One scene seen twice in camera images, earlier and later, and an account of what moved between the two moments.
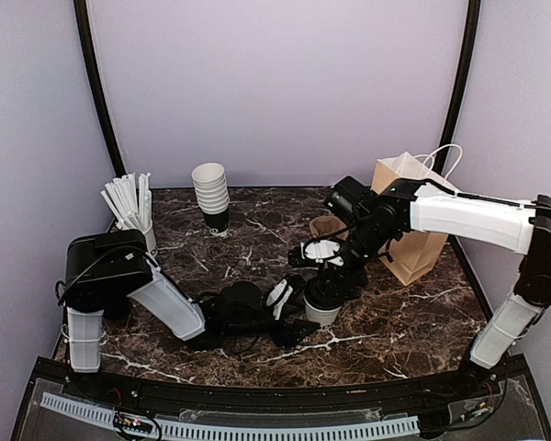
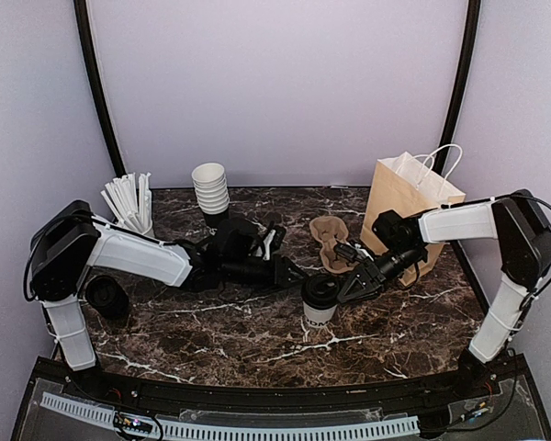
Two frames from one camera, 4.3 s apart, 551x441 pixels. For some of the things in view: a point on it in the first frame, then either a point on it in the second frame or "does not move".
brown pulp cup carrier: x=326 y=225 does not move
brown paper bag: x=416 y=255 does not move
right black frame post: x=473 y=30 does not move
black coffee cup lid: x=325 y=292 does not move
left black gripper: x=291 y=338 → x=280 y=272
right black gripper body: x=367 y=239 → x=398 y=265
